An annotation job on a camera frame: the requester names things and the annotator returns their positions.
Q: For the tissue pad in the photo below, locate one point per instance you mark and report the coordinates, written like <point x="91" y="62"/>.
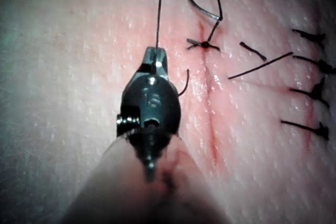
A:
<point x="65" y="77"/>

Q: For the right arm needle driver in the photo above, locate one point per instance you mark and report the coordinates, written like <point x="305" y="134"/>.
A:
<point x="157" y="103"/>

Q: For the right arm needle driver jaw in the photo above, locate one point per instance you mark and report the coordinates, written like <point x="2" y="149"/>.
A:
<point x="162" y="64"/>
<point x="148" y="62"/>

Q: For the long cut black thread piece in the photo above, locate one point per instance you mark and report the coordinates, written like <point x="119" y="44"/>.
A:
<point x="260" y="66"/>

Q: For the short cut black thread piece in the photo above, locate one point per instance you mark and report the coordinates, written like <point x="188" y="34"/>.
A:
<point x="253" y="51"/>

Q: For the black stitching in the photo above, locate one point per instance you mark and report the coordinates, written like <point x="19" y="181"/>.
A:
<point x="319" y="89"/>
<point x="206" y="44"/>

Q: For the dark right arm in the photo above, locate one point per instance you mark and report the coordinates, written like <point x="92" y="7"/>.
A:
<point x="115" y="184"/>

